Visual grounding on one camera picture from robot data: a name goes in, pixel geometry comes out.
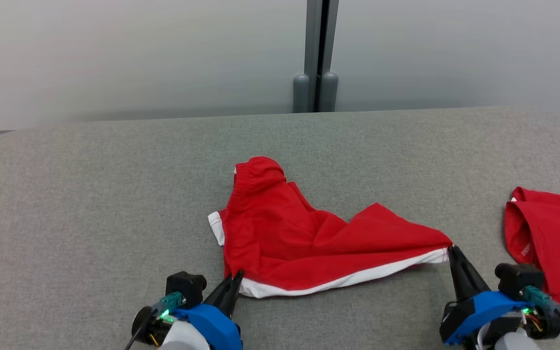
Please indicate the red shirt with white sleeves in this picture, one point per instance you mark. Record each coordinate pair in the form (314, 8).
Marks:
(552, 233)

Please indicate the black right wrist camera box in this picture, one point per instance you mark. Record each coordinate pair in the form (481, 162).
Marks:
(518, 279)

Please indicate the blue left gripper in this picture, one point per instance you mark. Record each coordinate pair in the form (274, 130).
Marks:
(219, 330)

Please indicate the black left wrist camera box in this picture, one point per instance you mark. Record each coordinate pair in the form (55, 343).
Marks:
(186, 287)

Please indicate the grey partition post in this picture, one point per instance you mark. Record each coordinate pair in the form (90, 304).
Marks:
(329, 73)
(306, 58)

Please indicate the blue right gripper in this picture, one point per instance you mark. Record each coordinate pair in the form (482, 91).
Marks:
(479, 308)

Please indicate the red shorts with white stripe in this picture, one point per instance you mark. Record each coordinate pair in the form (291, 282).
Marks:
(280, 238)

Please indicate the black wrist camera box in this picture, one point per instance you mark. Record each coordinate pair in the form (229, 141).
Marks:
(186, 287)
(518, 279)

